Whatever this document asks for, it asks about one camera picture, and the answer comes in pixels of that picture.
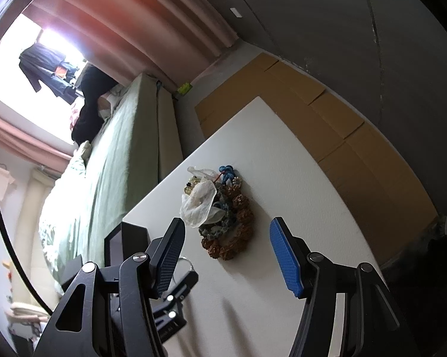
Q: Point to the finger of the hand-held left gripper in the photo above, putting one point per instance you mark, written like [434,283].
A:
[171,323]
[184,284]

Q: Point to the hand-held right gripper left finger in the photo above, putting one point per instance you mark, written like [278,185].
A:
[167,264]

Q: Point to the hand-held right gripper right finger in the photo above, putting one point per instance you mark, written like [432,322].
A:
[285,264]

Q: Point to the black jewelry box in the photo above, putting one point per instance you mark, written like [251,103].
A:
[134,238]

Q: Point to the clear plastic bag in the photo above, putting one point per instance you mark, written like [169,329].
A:
[199,202]

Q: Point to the green floral duvet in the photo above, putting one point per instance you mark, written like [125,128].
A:
[59,223]

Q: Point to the bed with green sheet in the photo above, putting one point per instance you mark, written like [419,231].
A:
[115,156]

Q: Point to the brown cardboard floor sheets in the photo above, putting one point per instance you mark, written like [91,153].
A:
[375,163]

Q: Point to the cream padded headboard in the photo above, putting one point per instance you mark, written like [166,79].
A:
[33,208]

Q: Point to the small green floor object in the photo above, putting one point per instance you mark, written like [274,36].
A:
[184,88]

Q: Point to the narrow pink curtain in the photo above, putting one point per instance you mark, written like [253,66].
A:
[22,137]

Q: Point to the hanging dark clothes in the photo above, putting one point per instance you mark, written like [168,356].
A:
[41,59]

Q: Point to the wide pink curtain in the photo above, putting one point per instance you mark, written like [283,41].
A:
[134,15]

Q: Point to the white wall switch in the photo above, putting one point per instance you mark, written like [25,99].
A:
[236,12]

